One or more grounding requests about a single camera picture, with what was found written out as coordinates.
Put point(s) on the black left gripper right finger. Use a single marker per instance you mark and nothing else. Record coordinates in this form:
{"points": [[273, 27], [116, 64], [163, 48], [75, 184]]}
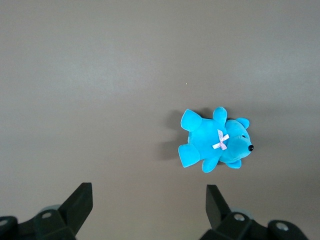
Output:
{"points": [[217, 210]]}

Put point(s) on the blue teddy bear plush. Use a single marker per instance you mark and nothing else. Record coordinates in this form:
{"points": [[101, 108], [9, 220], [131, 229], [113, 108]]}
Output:
{"points": [[205, 135]]}

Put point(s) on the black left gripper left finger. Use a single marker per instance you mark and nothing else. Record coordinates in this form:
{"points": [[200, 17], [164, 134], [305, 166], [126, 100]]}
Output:
{"points": [[72, 210]]}

